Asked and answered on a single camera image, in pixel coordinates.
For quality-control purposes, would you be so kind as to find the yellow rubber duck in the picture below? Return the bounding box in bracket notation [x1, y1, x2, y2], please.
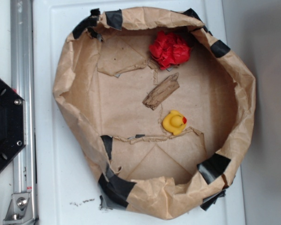
[162, 110, 187, 135]

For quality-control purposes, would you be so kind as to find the brown paper bin with tape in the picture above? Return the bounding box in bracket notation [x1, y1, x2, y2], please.
[53, 7, 256, 219]

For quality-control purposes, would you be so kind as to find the brown crumpled cardboard piece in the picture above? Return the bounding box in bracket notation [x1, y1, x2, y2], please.
[142, 73, 180, 110]

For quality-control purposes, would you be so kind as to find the crumpled red paper ball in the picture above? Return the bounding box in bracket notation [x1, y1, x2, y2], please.
[149, 30, 192, 70]

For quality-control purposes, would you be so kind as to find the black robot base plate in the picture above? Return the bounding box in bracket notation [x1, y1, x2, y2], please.
[0, 79, 25, 173]

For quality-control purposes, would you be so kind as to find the aluminium extrusion rail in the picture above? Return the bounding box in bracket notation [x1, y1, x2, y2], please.
[10, 0, 38, 225]

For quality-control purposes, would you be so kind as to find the metal corner bracket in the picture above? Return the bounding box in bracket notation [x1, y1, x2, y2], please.
[3, 193, 35, 225]

